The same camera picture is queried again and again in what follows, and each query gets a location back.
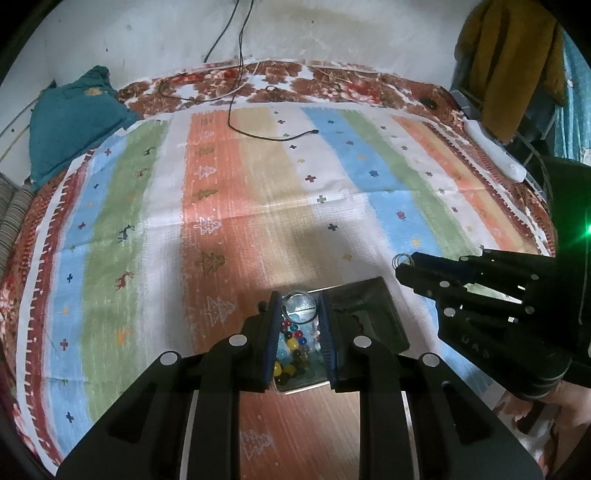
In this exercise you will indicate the grey striped cushion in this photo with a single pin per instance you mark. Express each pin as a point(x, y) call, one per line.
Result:
point(15, 203)

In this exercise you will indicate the right hand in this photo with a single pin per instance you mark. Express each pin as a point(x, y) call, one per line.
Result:
point(551, 429)

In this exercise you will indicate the metal jewelry tin box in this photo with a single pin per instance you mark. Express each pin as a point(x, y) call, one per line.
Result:
point(312, 349)

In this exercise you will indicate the striped colourful mat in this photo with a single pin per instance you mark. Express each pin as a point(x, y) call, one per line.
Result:
point(277, 207)

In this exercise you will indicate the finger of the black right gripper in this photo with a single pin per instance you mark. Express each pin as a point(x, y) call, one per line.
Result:
point(444, 291)
point(467, 267)

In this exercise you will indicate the teal pillow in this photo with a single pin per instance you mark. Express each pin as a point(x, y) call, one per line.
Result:
point(69, 120)

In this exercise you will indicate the mustard hanging garment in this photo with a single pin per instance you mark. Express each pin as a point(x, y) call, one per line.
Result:
point(515, 47)

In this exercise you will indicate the tin box lid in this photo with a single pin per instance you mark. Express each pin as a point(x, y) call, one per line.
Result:
point(371, 303)

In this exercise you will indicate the silver rings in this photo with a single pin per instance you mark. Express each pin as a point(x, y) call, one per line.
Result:
point(400, 261)

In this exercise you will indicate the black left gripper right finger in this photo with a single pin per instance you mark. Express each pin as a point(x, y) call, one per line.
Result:
point(419, 419)

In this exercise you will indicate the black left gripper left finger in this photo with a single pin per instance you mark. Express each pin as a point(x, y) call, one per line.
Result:
point(180, 418)

